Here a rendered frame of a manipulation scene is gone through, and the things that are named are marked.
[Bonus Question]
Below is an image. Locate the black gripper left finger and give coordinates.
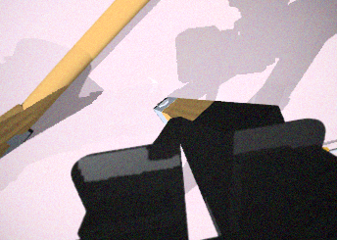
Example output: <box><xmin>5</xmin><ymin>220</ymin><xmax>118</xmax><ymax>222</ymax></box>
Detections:
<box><xmin>71</xmin><ymin>118</ymin><xmax>189</xmax><ymax>235</ymax></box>

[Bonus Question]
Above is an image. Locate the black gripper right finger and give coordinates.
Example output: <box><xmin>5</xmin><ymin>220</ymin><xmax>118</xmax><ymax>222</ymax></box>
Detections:
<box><xmin>176</xmin><ymin>117</ymin><xmax>326</xmax><ymax>236</ymax></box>

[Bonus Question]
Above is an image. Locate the long scraper with wooden handle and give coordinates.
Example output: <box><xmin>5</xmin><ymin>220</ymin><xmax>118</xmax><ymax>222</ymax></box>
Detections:
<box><xmin>0</xmin><ymin>0</ymin><xmax>150</xmax><ymax>159</ymax></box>

